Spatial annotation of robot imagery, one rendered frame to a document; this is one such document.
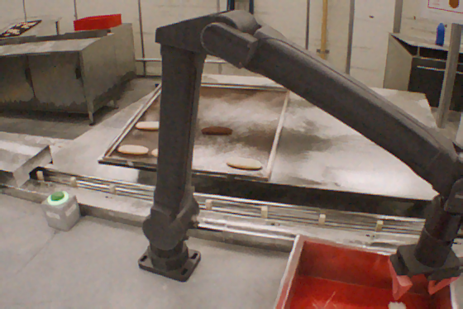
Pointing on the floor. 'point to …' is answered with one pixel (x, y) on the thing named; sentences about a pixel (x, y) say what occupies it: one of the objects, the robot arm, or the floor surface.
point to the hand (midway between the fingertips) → (413, 292)
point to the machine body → (37, 140)
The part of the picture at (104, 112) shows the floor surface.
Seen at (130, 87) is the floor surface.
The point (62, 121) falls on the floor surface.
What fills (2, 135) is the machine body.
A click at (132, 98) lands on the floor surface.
